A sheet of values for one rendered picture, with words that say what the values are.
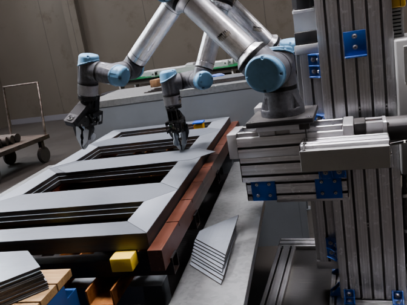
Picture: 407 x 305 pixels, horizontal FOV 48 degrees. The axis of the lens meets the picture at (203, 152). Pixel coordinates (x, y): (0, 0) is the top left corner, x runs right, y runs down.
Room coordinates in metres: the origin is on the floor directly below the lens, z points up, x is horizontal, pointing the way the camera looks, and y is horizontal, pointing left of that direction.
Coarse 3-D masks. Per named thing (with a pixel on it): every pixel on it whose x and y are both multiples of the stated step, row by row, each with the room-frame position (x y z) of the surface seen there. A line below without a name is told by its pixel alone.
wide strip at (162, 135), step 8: (200, 128) 2.44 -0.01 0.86; (208, 128) 2.40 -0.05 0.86; (128, 136) 2.54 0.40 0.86; (136, 136) 2.51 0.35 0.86; (144, 136) 2.47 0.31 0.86; (152, 136) 2.43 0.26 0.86; (160, 136) 2.40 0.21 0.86; (168, 136) 2.36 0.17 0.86; (192, 136) 2.27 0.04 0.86; (96, 144) 2.47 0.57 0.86; (104, 144) 2.43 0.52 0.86; (112, 144) 2.40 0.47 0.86; (120, 144) 2.37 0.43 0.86
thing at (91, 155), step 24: (144, 144) 2.33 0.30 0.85; (168, 144) 2.30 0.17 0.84; (192, 144) 2.26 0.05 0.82; (216, 144) 2.18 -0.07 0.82; (120, 168) 1.89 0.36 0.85; (144, 168) 1.86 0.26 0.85; (168, 168) 1.83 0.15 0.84; (0, 216) 1.52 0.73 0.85; (24, 216) 1.49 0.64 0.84; (48, 216) 1.47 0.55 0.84; (72, 216) 1.45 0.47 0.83; (96, 216) 1.42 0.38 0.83; (120, 216) 1.40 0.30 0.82; (168, 216) 1.33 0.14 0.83; (48, 240) 1.21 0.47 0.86; (72, 240) 1.19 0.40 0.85; (96, 240) 1.17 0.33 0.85; (120, 240) 1.16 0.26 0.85; (144, 240) 1.14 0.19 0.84
